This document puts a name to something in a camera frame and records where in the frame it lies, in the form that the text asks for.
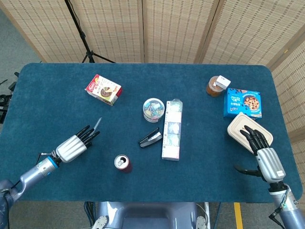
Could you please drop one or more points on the red soda can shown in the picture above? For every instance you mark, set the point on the red soda can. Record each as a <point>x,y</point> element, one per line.
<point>122,164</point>

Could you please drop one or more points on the blue cookie box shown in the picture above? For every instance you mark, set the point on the blue cookie box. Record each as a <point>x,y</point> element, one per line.
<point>240,102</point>

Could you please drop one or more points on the blue table cloth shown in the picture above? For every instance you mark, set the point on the blue table cloth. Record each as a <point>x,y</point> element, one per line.
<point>166,181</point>

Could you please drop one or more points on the wrapped tissue pack bundle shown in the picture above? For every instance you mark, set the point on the wrapped tissue pack bundle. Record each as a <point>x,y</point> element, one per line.
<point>172,133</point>

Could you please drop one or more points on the red white cake box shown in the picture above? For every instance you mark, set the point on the red white cake box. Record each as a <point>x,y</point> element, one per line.
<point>103,90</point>

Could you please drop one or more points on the black equipment pile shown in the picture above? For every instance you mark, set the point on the black equipment pile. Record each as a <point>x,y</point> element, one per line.
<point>4,100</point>

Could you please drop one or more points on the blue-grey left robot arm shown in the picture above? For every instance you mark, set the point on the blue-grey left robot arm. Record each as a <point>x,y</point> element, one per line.
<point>35,173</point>

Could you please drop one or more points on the black tripod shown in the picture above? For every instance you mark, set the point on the black tripod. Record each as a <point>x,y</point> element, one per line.
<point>82,35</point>

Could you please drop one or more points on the bamboo folding screen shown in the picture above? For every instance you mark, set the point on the bamboo folding screen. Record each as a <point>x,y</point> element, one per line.
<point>171,28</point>

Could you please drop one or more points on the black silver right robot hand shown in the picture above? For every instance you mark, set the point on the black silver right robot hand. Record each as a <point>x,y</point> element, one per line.
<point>270,162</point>

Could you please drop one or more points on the beige lidded lunch box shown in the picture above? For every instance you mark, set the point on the beige lidded lunch box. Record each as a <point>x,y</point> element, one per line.
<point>236,126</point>

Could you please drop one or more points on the clear jar of rubber bands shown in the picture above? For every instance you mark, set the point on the clear jar of rubber bands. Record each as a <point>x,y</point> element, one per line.
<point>211,90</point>

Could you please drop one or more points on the small white cardboard box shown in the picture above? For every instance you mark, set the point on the small white cardboard box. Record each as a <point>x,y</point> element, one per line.
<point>222,82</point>

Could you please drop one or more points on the blue-grey robot torso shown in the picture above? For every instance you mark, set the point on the blue-grey robot torso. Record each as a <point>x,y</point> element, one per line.
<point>147,217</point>

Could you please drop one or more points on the black stapler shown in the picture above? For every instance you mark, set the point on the black stapler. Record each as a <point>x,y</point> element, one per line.
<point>150,139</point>

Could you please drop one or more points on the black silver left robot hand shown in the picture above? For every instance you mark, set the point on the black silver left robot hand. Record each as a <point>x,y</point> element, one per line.
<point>71,149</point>

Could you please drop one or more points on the clear plastic straw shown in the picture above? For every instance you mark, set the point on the clear plastic straw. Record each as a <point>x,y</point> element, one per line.
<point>98,123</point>

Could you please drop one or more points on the clear jar of binder clips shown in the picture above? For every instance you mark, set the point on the clear jar of binder clips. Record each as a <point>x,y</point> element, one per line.
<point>153,109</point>

